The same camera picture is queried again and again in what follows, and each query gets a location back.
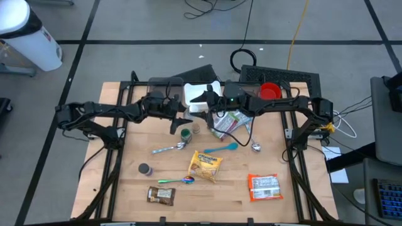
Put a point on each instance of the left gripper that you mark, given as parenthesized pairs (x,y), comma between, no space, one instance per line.
(158,105)

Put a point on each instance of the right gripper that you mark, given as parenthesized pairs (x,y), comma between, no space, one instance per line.
(232,105)

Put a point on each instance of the green-label glass spice jar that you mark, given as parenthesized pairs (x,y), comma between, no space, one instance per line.
(186,135)

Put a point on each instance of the green and pink ramen packet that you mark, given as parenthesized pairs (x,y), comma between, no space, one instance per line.
(227,125)

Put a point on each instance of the silver metal spoon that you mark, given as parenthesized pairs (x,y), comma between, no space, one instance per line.
(256,147)
(180,145)

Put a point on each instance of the teal plastic spoon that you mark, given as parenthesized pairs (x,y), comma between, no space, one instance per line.
(231,146)

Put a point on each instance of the yellow Maruchan ramen packet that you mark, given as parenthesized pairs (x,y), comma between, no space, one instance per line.
(204,166)

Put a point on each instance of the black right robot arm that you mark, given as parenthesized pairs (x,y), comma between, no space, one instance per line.
(282,103)

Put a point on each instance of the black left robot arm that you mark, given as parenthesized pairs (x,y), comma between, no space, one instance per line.
(94,110)

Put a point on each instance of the brown food packet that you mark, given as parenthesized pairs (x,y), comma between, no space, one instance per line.
(160,196)

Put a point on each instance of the white plastic bin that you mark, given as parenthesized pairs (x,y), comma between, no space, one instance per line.
(198,91)

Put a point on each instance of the small cork-topped spice jar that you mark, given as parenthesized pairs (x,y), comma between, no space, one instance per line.
(196,128)

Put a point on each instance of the black flat panel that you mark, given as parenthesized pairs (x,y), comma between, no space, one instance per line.
(198,75)

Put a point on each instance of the translucent grey plastic bin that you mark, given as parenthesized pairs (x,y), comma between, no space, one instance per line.
(234,88)
(163,84)

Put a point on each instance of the rainbow iridescent metal spoon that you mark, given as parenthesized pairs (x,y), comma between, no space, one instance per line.
(187,179)

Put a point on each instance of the dark-capped purple spice jar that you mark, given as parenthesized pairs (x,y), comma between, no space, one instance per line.
(145,169)

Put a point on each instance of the red plastic bowl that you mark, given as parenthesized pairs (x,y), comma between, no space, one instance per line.
(270,91)

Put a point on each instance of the black perforated computer case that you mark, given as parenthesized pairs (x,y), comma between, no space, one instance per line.
(282,75)

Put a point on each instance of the orange ramen packet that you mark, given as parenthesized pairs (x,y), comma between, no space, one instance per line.
(265,187)

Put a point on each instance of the white paper sheet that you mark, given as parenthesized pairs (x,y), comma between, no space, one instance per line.
(339,175)

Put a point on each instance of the white trash can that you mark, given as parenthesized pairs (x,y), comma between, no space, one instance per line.
(34,47)

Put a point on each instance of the grey metal stand foot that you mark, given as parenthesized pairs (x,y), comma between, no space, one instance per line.
(19,71)

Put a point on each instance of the black chair base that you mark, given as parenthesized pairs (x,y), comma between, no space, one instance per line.
(4,105)

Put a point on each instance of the grey computer mouse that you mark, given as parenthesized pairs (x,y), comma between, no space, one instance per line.
(359,196)

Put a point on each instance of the dark grey desk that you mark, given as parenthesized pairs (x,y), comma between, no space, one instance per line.
(377,171)

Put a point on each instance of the black device box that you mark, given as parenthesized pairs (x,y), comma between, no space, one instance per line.
(396,94)

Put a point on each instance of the backlit computer keyboard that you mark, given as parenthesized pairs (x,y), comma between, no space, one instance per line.
(389,199)

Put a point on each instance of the black aluminium table frame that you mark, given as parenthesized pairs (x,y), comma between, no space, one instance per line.
(204,224)

